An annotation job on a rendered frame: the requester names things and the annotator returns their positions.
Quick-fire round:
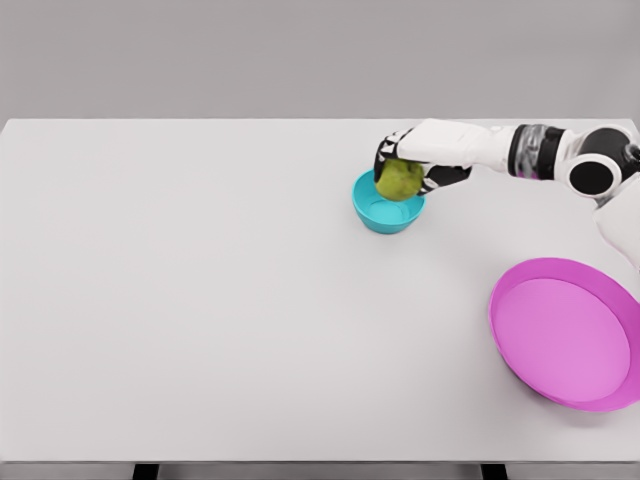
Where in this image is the blue bowl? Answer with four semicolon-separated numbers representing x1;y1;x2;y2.
352;168;427;236

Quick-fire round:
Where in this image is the pink plate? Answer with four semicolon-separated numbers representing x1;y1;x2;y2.
488;257;640;413

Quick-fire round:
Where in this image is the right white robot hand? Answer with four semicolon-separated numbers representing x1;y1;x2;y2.
374;118;482;196

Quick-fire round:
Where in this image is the green apple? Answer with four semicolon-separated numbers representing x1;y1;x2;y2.
375;158;425;203

